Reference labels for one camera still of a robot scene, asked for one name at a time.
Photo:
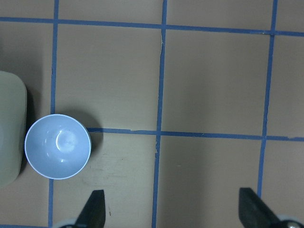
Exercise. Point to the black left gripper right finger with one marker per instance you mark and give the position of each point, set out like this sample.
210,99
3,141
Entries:
253,212

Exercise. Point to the blue bowl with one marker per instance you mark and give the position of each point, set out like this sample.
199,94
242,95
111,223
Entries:
57,146

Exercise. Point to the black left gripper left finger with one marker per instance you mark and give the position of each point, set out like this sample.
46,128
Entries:
93,213

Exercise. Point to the beige toaster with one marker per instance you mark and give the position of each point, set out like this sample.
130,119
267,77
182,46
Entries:
13,111

